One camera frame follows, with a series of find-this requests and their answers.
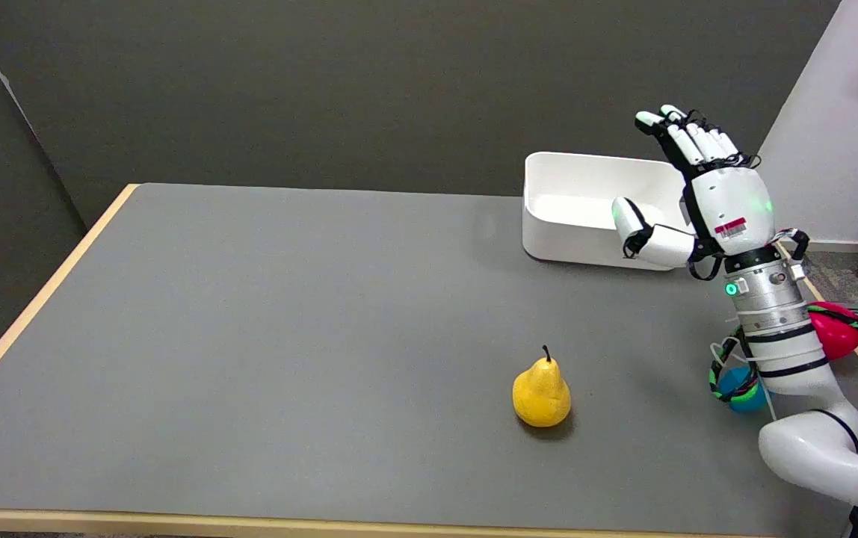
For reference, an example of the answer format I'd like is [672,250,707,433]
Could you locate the multicolour braided cable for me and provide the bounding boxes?
[709,302,858,404]

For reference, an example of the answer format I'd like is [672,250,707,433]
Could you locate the white plastic bin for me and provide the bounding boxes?
[522,152,699,271]

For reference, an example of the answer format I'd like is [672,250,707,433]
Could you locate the red apple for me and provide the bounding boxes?
[808,301,858,362]

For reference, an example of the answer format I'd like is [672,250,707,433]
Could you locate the blue cube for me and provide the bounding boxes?
[718,365,768,413]

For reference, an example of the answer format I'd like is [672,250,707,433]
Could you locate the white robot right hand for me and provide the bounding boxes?
[612,105,775,271]

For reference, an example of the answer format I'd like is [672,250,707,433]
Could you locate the yellow pear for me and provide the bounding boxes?
[512,344,572,428]

